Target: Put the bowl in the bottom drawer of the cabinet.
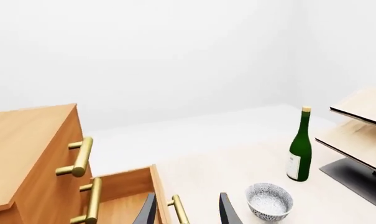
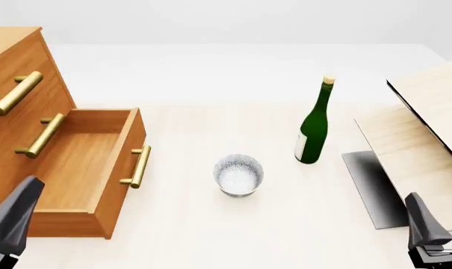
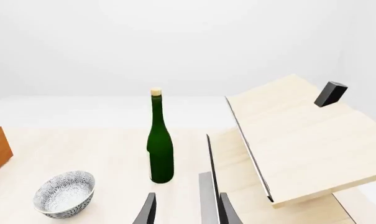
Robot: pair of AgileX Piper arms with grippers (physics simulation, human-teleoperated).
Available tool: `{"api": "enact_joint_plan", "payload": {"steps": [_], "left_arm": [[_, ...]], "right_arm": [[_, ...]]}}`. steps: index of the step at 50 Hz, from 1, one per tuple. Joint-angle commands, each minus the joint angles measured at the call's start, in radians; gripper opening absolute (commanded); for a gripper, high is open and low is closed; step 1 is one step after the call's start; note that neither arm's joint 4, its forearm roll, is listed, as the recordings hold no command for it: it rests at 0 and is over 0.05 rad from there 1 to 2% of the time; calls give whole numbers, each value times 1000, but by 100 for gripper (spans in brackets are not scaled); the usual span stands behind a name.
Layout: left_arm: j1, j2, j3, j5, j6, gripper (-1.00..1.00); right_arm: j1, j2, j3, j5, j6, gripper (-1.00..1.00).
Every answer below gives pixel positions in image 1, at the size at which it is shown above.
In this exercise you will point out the open wooden drawer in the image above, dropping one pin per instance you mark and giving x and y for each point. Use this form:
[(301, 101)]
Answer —
[(128, 198)]

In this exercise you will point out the wooden cabinet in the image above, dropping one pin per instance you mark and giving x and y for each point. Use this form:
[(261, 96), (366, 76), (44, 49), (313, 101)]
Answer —
[(32, 151)]

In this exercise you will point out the green wine bottle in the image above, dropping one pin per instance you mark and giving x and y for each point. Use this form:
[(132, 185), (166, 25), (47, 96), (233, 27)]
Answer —
[(299, 154)]

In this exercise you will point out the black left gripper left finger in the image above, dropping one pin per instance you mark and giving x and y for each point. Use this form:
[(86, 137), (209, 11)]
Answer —
[(148, 212)]

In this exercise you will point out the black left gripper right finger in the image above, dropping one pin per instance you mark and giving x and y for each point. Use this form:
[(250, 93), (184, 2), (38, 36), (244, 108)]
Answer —
[(228, 212)]

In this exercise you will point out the patterned black and white bowl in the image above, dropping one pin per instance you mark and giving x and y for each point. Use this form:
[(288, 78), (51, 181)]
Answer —
[(269, 201)]

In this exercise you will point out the pale wooden rack with shelves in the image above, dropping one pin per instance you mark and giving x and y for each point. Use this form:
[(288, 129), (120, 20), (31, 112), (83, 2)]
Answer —
[(355, 140)]

